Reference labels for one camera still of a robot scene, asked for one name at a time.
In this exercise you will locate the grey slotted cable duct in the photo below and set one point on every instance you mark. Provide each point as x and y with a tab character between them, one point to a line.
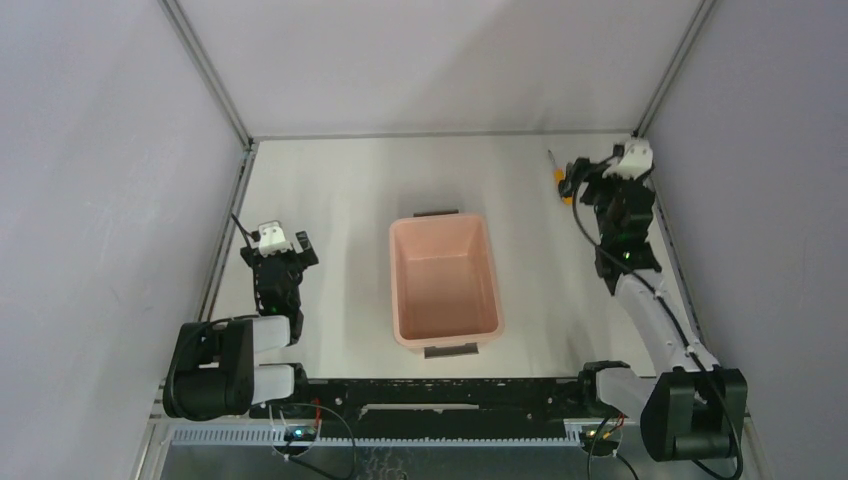
264	435

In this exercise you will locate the left controller board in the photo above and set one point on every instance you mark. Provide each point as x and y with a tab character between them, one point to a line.
300	434

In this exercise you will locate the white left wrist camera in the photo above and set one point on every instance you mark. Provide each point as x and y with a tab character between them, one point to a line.
272	239

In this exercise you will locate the pink plastic bin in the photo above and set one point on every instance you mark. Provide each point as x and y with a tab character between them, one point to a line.
444	289

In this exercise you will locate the controller board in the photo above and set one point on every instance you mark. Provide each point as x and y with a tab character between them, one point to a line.
300	434
593	435

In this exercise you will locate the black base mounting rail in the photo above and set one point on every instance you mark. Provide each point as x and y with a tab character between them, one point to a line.
473	407

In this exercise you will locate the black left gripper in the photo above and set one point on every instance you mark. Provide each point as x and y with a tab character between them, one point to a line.
279	259

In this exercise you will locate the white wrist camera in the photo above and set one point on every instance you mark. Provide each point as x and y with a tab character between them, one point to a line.
272	239
636	161

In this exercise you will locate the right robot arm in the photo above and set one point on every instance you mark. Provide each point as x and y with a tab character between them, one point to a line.
694	408

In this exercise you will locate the right controller board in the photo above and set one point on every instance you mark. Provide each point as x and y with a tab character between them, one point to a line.
593	435

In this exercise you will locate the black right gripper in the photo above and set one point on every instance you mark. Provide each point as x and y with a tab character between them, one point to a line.
574	170

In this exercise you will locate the yellow black screwdriver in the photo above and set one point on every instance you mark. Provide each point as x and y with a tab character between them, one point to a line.
563	178

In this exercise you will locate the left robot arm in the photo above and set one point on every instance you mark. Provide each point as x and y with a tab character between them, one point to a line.
213	371

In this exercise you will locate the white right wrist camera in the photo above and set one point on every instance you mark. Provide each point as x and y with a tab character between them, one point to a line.
636	161

